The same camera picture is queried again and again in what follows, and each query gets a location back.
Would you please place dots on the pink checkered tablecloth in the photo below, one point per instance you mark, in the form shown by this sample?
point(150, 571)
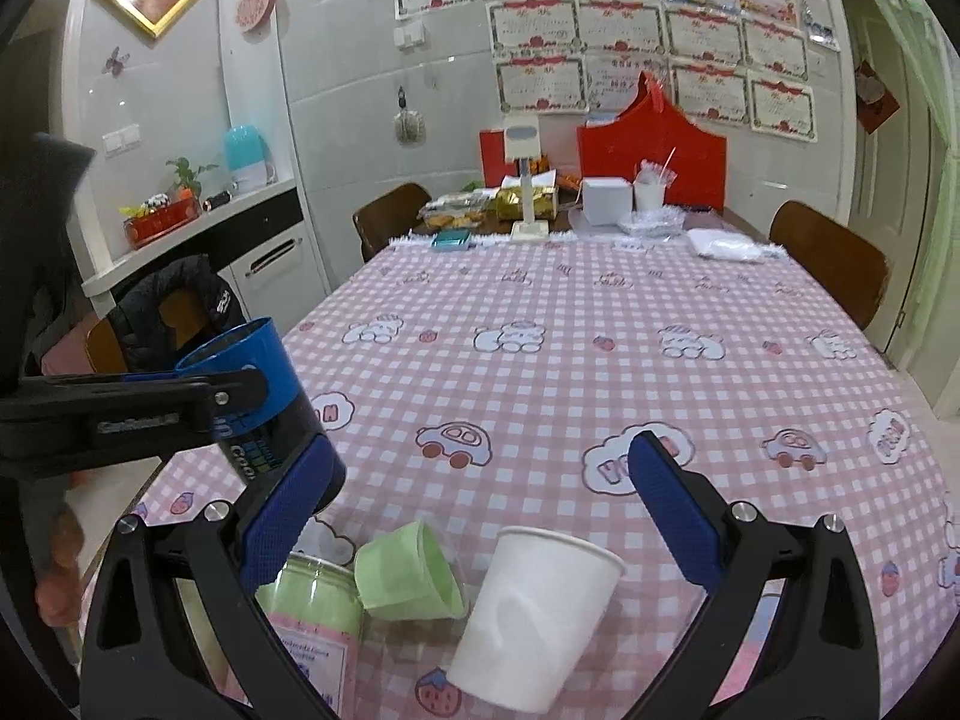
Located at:
point(502, 386)

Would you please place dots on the purple butterfly wall sticker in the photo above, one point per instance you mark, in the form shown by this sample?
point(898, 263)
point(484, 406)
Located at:
point(115, 63)

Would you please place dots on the red gift bag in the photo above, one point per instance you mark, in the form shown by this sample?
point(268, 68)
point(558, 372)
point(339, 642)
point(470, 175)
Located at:
point(652, 129)

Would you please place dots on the small green potted plant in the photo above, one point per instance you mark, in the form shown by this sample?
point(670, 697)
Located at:
point(187, 177)

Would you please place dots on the red diamond door decoration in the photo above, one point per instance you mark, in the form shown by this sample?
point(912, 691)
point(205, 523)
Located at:
point(875, 103)

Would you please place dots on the white door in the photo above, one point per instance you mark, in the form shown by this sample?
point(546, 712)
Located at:
point(893, 167)

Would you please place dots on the cup with straws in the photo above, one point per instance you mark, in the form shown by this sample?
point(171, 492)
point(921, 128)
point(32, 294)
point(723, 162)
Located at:
point(651, 182)

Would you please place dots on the person's hand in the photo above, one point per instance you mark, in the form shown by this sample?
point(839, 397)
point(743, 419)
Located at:
point(59, 590)

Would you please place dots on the small green plastic cup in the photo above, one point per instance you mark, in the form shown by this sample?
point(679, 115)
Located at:
point(404, 576)

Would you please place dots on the brown chair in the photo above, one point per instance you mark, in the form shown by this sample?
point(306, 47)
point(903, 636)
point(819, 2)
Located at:
point(390, 216)
point(852, 270)

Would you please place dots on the white desk lamp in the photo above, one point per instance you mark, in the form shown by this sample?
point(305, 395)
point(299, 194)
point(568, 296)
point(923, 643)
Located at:
point(522, 145)

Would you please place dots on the red round hanging ornament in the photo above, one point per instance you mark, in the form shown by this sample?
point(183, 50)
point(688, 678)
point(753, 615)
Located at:
point(250, 14)

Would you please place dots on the blue black metal can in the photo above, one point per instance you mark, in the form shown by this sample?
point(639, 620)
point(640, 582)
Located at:
point(277, 422)

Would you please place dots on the brown chair far left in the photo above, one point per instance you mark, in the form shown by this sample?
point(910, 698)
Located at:
point(390, 216)

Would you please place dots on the small red box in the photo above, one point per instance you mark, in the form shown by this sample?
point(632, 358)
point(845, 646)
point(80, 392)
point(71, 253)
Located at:
point(495, 167)

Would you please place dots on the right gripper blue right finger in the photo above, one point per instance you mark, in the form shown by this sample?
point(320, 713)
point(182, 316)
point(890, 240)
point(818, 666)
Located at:
point(685, 508)

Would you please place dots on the pink green label jar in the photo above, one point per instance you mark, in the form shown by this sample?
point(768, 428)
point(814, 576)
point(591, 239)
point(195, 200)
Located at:
point(314, 607)

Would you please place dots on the chair with black jacket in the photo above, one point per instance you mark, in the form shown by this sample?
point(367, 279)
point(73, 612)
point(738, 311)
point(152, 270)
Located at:
point(164, 317)

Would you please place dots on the white square box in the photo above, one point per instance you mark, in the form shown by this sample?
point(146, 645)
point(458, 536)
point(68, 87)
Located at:
point(607, 201)

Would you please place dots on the brown chair right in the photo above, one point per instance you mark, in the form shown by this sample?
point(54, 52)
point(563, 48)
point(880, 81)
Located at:
point(852, 270)

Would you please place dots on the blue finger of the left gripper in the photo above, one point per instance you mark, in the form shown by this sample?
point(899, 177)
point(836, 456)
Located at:
point(227, 393)

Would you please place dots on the blue white humidifier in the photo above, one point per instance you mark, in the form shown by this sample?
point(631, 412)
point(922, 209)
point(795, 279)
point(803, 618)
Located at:
point(246, 157)

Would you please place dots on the white wall switch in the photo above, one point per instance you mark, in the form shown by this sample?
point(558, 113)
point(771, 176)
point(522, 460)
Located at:
point(122, 140)

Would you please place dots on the white paper cup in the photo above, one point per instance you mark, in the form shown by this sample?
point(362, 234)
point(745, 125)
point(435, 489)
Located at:
point(540, 602)

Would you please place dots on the white sideboard cabinet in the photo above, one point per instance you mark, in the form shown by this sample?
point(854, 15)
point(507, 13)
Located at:
point(261, 243)

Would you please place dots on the red fruit tray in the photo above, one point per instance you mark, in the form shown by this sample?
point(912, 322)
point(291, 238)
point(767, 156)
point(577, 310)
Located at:
point(143, 229)

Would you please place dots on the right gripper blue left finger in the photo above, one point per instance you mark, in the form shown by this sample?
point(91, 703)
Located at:
point(292, 509)

